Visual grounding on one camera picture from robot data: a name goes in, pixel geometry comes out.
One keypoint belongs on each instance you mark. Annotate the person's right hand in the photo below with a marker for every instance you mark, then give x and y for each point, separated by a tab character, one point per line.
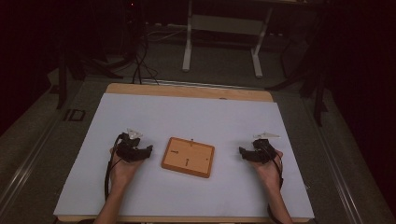
271	174

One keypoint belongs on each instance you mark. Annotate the black metal stand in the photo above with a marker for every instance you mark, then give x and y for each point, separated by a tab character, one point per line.
62	87
318	102

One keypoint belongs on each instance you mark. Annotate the black floor box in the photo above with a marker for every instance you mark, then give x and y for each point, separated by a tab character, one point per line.
67	115

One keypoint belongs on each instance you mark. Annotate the white metal stand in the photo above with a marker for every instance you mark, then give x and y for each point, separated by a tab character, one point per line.
186	46

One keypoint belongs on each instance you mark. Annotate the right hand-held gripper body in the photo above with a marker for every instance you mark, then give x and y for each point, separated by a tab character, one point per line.
264	150

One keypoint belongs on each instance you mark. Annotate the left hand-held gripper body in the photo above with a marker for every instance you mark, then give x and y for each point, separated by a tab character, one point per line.
127	149

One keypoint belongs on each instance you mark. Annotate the person's left hand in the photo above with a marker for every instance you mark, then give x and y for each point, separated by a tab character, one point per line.
123	174

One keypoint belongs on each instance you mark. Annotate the white paper sheet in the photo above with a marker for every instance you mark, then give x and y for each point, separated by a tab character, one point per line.
193	115

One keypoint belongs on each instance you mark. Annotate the wooden picture frame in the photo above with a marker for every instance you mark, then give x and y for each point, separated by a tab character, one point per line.
188	157

